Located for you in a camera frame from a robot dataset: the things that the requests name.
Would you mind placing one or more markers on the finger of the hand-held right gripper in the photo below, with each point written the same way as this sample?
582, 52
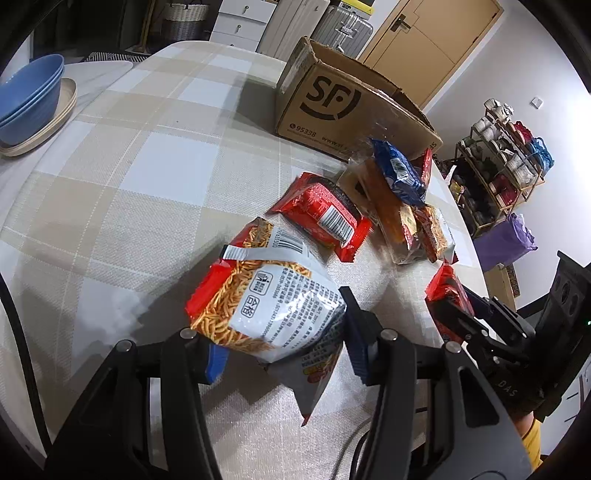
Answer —
461, 325
501, 314

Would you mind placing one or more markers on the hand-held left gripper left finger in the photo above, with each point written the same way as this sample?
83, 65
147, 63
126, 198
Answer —
216, 367

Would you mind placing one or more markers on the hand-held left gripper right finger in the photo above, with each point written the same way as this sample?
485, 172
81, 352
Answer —
360, 344

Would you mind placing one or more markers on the red black snack packet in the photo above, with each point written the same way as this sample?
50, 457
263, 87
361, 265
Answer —
444, 284

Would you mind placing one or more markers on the red white noodle snack packet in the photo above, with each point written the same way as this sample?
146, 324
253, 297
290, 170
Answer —
277, 300

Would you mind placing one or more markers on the orange cake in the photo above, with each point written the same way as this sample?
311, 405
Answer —
392, 221

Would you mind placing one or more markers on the brown cardboard box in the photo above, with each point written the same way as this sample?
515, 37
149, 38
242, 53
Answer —
323, 106

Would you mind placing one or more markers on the person's right forearm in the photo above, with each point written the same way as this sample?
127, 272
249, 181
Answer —
531, 443

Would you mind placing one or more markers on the small brown box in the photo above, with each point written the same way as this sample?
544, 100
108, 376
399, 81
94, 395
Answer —
501, 284

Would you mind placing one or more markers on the purple bag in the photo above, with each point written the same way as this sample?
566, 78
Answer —
503, 242

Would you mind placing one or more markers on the small noodle snack packet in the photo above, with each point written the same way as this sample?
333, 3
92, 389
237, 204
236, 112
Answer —
435, 230

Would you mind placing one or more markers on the wooden cup rack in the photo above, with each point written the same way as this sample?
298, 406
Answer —
466, 184

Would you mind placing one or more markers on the clear-wrapped sandwich biscuit packet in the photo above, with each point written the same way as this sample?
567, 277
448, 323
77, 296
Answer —
354, 187

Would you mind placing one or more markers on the thin red snack packet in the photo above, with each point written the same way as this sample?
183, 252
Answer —
427, 168

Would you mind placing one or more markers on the blue cookie packet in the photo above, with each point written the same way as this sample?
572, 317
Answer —
397, 170

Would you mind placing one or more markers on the beige checkered tablecloth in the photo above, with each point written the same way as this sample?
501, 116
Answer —
138, 184

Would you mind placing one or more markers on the wooden door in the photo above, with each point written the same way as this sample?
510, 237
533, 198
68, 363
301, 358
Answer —
429, 46

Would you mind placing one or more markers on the beige plate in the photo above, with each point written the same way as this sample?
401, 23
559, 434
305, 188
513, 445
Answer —
62, 117

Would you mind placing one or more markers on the blue bowl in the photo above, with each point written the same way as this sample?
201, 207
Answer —
27, 131
32, 87

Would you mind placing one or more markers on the silver suitcase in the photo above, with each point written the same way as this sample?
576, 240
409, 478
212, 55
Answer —
344, 30

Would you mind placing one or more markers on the black white patterned rug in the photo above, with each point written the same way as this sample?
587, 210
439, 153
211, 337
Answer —
115, 56

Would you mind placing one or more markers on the white drawer cabinet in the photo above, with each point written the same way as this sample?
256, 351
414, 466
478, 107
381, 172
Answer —
240, 25

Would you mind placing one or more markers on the woven laundry basket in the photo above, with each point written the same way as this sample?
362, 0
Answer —
184, 18

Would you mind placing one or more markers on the white wall switch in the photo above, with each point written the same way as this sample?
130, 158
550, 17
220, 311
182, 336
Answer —
536, 102

